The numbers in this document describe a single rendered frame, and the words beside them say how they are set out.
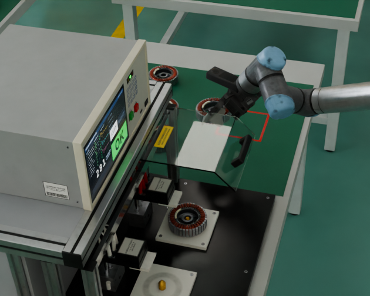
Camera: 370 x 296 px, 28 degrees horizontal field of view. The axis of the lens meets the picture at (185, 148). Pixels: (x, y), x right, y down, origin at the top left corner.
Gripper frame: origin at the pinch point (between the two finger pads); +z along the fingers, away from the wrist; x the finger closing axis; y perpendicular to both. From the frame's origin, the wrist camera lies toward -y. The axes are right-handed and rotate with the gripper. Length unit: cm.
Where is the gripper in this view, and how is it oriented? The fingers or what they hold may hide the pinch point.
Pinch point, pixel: (212, 112)
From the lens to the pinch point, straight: 231.3
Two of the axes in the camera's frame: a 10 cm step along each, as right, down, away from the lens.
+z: -4.2, 4.5, 7.9
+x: 5.7, -5.4, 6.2
